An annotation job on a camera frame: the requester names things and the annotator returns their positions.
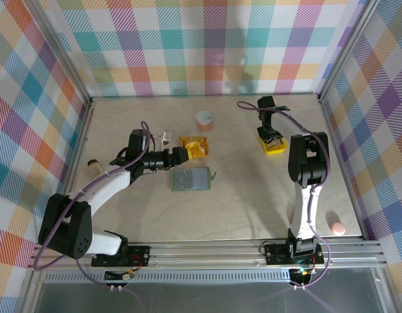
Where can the yellow card bin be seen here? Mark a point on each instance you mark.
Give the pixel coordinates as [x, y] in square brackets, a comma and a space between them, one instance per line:
[275, 152]

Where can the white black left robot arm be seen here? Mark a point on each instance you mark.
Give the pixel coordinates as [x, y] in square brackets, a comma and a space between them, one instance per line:
[106, 189]

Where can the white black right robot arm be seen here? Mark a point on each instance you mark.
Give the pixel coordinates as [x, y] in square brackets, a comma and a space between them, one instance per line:
[305, 208]

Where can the yellow snack packet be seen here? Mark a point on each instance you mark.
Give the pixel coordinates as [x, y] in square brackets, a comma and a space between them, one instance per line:
[199, 146]

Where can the orange tin can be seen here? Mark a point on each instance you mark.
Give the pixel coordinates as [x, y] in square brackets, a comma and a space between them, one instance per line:
[205, 122]

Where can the small glass jar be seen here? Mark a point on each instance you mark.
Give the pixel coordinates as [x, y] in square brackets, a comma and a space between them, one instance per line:
[94, 168]

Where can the small circuit board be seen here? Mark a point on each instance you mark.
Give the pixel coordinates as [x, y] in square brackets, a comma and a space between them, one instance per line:
[120, 276]
[301, 275]

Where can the perforated metal strip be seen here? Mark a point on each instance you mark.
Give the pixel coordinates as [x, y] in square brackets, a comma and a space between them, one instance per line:
[204, 277]

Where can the pink cylinder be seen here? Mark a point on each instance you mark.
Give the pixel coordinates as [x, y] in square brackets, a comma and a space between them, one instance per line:
[337, 228]

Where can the grey metal sheet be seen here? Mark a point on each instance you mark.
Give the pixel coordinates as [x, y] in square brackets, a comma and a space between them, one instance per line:
[204, 298]

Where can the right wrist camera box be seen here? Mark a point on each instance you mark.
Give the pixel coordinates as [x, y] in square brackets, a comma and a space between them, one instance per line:
[281, 108]

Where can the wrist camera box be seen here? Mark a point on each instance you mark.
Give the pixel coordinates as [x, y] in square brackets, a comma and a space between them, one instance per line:
[281, 108]
[167, 138]

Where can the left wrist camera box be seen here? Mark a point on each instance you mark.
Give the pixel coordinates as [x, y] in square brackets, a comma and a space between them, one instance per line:
[167, 138]

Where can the aluminium table side rail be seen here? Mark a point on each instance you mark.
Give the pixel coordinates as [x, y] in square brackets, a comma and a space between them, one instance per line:
[73, 169]
[344, 163]

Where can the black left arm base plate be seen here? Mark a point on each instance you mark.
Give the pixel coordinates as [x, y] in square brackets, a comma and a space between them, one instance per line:
[142, 256]

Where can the aluminium mounting rail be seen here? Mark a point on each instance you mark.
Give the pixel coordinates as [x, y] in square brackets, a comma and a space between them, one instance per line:
[204, 257]

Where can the aluminium frame post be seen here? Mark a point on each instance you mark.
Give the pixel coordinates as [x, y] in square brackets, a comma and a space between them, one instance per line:
[347, 52]
[64, 52]

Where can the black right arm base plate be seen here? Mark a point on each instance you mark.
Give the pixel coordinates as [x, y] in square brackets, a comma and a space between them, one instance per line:
[275, 254]

